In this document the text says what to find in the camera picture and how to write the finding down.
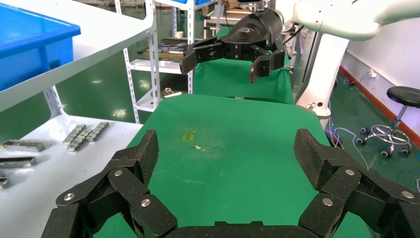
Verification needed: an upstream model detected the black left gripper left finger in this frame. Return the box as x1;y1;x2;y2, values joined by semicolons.
41;129;178;238

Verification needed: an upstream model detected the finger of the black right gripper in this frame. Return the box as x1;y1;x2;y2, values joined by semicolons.
178;37;230;75
249;39;287;84

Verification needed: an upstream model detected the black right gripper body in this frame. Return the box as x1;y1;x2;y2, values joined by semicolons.
220;8;284;62

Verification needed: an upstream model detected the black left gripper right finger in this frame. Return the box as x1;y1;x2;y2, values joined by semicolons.
293;128;420;238

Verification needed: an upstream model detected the black tool set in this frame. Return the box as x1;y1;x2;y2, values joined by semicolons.
137;38;198;60

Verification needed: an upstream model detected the background white shelf rack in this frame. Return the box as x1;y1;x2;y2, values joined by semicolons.
113;0;224;114

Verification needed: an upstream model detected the silver bulldog clip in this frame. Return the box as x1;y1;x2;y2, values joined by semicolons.
160;87;183;99

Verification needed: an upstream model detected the white robot torso column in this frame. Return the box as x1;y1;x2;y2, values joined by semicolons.
295;33;350;119

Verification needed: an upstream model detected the toothed grey metal strip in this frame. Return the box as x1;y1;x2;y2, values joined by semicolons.
66;129;93;153
62;124;87;146
86;121;109;142

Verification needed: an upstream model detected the large green table cloth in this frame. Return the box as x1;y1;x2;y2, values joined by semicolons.
93;93;373;238

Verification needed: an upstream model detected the white metal shelf rack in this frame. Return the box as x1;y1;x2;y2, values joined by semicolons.
0;0;162;238

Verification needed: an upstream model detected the black seat caster stool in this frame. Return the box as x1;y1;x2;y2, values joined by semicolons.
356;86;420;159

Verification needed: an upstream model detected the blue plastic bin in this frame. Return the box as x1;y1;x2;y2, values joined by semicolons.
0;3;82;93

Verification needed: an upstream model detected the white floor cable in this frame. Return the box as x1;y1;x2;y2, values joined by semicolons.
324;126;371;172

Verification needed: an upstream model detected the blue floor cable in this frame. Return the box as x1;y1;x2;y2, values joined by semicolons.
395;167;420;184

